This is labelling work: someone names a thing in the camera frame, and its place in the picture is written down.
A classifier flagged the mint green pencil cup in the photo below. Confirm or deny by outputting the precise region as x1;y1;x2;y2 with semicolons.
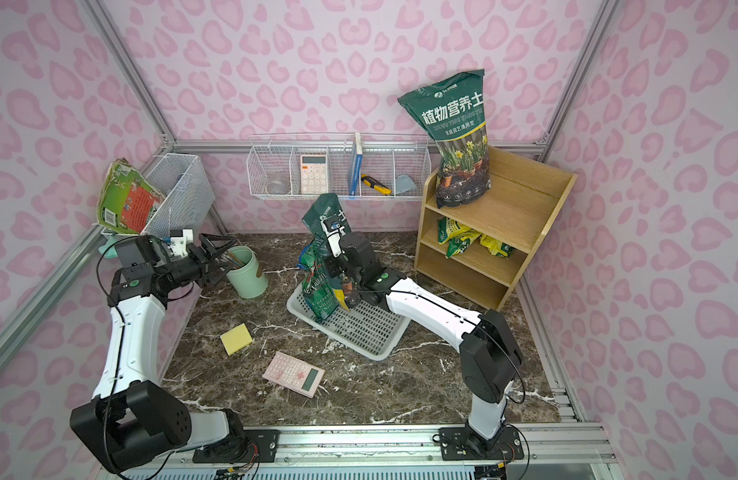
227;246;268;299

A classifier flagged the bundle of coloured pencils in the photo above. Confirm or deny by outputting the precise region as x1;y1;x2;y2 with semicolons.
223;251;244;268

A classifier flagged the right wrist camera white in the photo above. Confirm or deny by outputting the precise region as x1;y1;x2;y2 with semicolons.
321;214;344;257

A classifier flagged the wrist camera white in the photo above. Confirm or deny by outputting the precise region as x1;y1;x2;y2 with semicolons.
168;229;194;258
321;214;344;257

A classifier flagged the mint green star hook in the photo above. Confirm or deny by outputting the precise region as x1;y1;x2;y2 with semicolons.
98;238;118;259

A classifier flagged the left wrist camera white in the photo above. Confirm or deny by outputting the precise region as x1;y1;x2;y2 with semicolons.
168;229;194;258

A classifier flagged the pink calculator on floor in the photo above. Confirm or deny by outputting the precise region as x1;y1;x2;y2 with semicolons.
263;351;325;398

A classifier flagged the white wire wall basket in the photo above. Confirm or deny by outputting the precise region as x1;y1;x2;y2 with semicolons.
246;133;432;200

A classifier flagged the light blue cup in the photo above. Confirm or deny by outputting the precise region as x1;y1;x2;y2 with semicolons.
395;174;417;196

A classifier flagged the green red snack bag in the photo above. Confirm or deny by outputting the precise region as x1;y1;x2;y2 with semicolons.
96;158;165;235

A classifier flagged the dark green soil bag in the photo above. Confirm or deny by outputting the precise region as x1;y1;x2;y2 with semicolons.
398;69;491;208
298;193;351;323

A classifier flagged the clear glass bowl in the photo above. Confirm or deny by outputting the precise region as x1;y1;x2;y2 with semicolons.
265;174;291;196

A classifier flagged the yellow sticky note pad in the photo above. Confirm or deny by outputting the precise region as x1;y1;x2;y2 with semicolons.
220;324;253;356

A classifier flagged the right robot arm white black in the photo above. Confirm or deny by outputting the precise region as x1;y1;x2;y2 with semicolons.
324;231;526;460

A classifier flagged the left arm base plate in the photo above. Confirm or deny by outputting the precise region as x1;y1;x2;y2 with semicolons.
192;429;281;465

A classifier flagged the white mesh side basket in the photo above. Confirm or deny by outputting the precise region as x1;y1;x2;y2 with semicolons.
101;153;215;238

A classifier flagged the pink calculator in basket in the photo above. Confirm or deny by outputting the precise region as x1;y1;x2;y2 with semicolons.
300;153;329;195

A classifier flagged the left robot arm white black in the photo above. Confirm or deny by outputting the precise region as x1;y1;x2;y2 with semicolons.
69;230;251;478

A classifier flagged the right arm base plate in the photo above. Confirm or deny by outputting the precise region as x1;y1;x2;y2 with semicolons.
432;425;525;463

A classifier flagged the white plastic basket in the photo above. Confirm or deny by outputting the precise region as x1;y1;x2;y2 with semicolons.
287;285;410;361

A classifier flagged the small yellow green bag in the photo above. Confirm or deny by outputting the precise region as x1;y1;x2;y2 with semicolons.
446;230;481;258
479;234;514;258
437;217;472;244

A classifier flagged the colourful blue green fertilizer bag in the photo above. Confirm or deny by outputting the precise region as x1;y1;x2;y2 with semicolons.
297;240;338;323

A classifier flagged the blue book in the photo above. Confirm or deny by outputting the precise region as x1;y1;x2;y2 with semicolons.
347;132;363;197

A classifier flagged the wooden shelf unit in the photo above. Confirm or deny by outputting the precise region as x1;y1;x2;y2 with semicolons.
414;147;577;310

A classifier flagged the yellow utility knife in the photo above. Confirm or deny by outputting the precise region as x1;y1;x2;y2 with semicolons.
361;175;392;196

